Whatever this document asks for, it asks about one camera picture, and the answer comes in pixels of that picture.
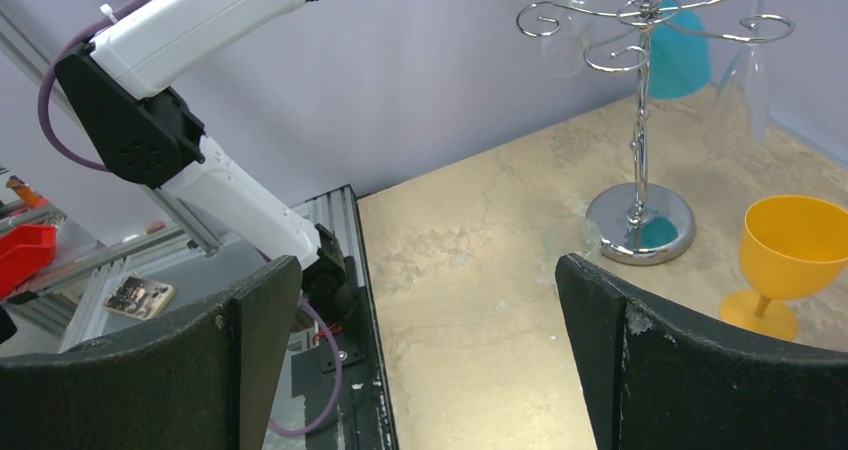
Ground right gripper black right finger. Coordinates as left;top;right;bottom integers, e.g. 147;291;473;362
555;254;847;449

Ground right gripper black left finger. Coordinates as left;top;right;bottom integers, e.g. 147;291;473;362
1;257;302;449

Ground clear wine glass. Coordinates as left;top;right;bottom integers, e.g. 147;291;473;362
538;0;592;78

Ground blue plastic wine glass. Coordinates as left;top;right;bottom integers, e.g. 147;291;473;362
648;10;712;100

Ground clear champagne flute glass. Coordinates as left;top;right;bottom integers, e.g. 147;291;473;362
705;0;773;157

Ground clear tumbler glass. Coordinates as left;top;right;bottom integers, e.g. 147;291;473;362
542;215;602;267

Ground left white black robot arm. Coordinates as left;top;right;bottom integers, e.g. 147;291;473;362
44;0;518;285

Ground orange plastic wine glass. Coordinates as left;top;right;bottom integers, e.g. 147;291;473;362
719;195;847;341

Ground small photo card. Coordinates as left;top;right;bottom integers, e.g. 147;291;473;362
103;276;176;321

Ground red plastic storage bin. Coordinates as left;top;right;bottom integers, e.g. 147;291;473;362
1;224;58;300

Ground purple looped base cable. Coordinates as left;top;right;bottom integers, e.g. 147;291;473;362
264;294;344;438

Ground silver wire wine glass rack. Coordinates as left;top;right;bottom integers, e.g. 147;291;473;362
515;0;803;266

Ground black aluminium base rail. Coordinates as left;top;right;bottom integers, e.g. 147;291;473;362
0;185;399;450

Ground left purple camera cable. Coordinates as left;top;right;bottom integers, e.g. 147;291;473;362
37;0;200;173

